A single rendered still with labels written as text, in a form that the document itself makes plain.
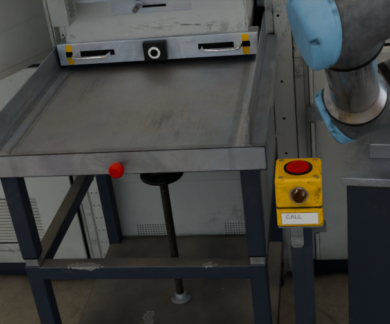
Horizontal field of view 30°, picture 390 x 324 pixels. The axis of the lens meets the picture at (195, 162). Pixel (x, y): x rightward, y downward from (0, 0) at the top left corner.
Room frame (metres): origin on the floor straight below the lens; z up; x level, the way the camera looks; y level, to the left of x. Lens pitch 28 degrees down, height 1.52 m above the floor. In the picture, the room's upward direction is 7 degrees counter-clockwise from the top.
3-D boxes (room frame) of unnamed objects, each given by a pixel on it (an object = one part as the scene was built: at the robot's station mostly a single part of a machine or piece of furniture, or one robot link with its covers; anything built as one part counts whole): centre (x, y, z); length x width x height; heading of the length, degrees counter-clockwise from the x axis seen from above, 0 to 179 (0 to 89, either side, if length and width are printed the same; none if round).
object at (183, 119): (1.68, 0.09, 0.82); 0.68 x 0.62 x 0.06; 169
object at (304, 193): (1.04, -0.17, 0.87); 0.03 x 0.01 x 0.03; 79
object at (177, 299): (1.68, 0.09, 0.18); 0.06 x 0.06 x 0.02
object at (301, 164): (1.09, -0.18, 0.90); 0.04 x 0.04 x 0.02
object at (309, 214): (1.09, -0.18, 0.85); 0.08 x 0.08 x 0.10; 79
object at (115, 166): (1.33, 0.16, 0.82); 0.04 x 0.03 x 0.03; 169
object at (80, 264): (1.68, 0.09, 0.46); 0.64 x 0.58 x 0.66; 169
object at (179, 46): (1.84, 0.06, 0.90); 0.54 x 0.05 x 0.06; 79
